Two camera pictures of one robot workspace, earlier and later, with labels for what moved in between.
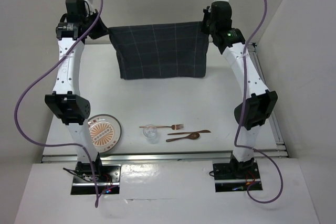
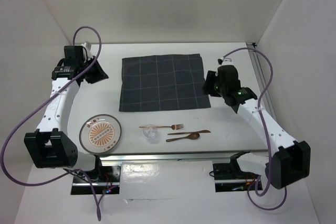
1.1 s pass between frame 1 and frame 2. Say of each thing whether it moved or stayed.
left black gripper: moved
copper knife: stayed
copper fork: stayed
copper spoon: stayed
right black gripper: moved
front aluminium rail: stayed
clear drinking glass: stayed
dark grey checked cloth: moved
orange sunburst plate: stayed
